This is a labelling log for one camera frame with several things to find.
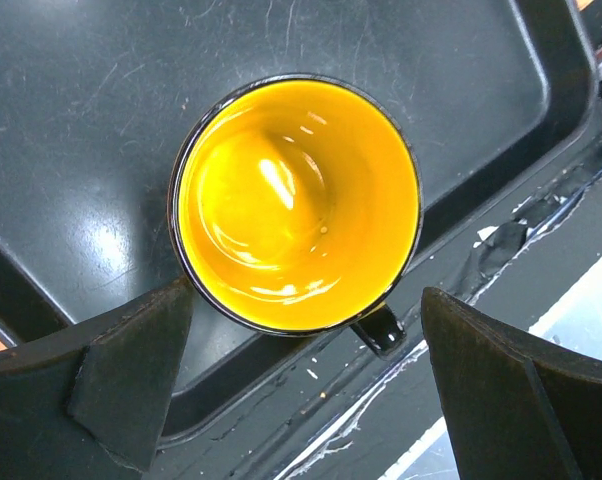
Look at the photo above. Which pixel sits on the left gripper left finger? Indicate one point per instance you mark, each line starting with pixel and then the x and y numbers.
pixel 90 401

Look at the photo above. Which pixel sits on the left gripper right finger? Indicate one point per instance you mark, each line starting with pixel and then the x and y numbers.
pixel 516 406

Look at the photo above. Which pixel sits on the yellow mug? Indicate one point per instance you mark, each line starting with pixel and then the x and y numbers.
pixel 295 207

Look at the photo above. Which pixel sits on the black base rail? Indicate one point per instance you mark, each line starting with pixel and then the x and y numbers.
pixel 540 271

